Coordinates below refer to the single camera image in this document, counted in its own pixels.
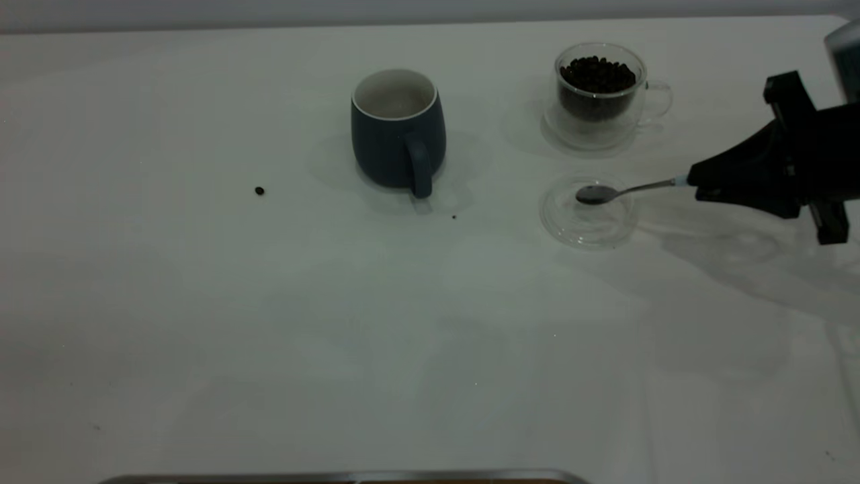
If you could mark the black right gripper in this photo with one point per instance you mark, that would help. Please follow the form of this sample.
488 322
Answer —
830 154

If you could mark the dark grey ceramic mug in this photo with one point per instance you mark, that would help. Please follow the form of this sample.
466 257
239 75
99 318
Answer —
390 148

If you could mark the pile of coffee beans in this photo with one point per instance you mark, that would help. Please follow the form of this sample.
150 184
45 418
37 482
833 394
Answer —
596 81

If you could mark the clear glass saucer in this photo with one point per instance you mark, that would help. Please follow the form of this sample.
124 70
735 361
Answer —
591 228

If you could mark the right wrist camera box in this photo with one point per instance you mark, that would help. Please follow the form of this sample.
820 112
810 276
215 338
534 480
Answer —
848 64

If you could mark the clear double-wall glass cup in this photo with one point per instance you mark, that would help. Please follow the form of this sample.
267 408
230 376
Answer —
571 131

